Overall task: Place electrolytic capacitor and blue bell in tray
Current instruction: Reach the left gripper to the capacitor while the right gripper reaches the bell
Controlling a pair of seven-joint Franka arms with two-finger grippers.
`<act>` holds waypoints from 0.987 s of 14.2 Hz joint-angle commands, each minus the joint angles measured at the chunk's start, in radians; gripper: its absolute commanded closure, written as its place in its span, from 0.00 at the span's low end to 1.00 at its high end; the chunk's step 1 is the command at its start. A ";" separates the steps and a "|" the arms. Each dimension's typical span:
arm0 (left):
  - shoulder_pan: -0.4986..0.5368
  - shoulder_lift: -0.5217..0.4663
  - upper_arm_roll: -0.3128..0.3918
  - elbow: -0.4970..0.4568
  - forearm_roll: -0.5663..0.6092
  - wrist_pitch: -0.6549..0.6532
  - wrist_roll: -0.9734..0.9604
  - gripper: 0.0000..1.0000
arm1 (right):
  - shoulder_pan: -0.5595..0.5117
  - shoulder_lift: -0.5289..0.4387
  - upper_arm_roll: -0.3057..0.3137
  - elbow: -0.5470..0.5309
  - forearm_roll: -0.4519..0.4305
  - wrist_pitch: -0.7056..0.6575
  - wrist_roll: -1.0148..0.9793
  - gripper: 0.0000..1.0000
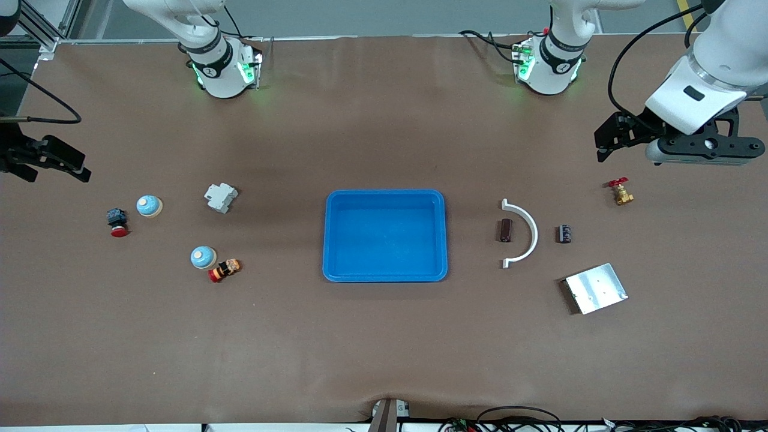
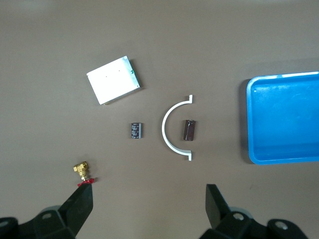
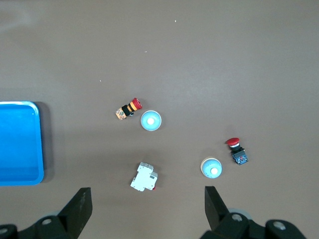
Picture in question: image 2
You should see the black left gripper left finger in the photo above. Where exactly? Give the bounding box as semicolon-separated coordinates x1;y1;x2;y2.
19;184;94;239

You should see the silver metal plate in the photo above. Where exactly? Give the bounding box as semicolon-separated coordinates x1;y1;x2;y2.
86;55;141;106

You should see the blue plastic tray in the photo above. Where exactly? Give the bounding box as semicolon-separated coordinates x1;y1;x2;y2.
246;71;319;165

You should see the white semicircular pipe bracket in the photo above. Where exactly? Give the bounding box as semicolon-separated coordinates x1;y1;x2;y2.
161;94;194;162

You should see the brass valve with red handle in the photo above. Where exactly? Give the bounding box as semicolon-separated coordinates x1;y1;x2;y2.
73;161;96;188

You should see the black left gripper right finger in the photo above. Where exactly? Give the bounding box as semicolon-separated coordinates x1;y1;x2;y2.
199;184;269;239

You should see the dark brown electrolytic capacitor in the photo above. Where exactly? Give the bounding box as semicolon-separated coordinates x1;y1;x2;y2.
182;119;197;142

